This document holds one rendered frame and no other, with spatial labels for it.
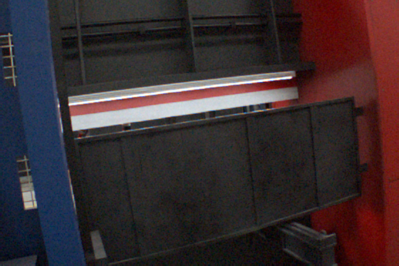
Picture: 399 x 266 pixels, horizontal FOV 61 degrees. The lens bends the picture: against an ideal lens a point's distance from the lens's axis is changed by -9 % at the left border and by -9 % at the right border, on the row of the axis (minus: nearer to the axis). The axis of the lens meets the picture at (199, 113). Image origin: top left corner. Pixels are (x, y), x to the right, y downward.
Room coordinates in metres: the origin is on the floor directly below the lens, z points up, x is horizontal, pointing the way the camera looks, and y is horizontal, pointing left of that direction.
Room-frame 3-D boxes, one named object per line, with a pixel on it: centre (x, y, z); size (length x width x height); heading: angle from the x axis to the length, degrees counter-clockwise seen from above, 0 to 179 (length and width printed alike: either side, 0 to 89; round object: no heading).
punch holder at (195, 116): (1.77, 0.06, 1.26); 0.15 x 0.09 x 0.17; 110
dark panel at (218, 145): (1.30, -0.13, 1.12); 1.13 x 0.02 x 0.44; 110
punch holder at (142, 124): (1.70, 0.24, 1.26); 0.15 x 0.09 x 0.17; 110
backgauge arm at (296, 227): (1.49, -0.29, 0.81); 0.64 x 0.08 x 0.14; 20
